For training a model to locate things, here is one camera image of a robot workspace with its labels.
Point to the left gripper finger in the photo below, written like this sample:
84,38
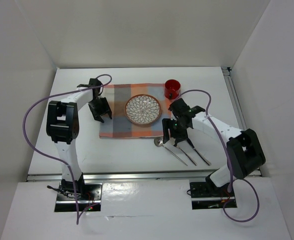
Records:
98,117
108,111

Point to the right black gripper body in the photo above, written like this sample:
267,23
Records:
177,130

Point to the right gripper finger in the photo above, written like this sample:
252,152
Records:
187,143
166,129

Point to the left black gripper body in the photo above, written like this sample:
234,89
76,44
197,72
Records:
98,106

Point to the silver fork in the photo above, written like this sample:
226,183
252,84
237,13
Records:
189,157

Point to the silver spoon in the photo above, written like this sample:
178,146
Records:
158,142

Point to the checkered orange blue cloth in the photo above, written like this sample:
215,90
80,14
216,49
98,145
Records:
119,126

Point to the floral patterned ceramic plate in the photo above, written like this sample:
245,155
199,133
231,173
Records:
143,109

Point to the silver table knife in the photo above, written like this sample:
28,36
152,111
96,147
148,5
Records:
208,163

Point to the red mug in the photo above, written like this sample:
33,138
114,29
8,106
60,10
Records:
172,89

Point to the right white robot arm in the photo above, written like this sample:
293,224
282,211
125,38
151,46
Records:
242,147

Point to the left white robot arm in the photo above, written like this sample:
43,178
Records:
62,126

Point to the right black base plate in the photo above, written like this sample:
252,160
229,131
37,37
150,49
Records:
208,190

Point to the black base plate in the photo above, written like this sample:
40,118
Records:
208,190
90,192

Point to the front aluminium rail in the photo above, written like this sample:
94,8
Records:
131,176

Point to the aluminium rail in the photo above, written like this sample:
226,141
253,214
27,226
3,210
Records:
131,176
226,71

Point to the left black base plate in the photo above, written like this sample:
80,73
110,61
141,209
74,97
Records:
90,192

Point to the right aluminium rail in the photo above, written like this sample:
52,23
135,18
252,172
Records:
226,71

